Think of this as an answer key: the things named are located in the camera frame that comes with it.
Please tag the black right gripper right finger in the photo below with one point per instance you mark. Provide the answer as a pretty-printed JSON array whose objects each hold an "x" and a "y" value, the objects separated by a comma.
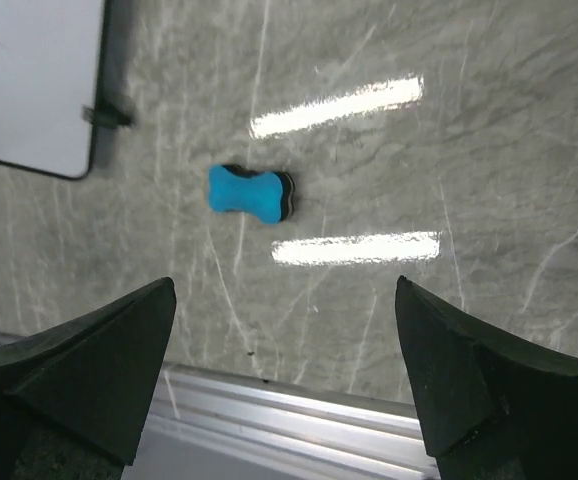
[{"x": 491, "y": 405}]

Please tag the blue whiteboard eraser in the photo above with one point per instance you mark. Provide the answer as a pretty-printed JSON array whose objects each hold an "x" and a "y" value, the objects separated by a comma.
[{"x": 266, "y": 195}]

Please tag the aluminium table edge rail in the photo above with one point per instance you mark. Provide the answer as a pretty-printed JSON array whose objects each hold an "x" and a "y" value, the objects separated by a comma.
[{"x": 322, "y": 435}]

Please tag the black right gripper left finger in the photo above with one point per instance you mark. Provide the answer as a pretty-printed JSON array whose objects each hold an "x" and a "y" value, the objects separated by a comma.
[{"x": 74, "y": 398}]

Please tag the black framed whiteboard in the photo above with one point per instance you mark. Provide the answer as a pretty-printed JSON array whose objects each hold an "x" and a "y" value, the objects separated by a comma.
[{"x": 52, "y": 99}]

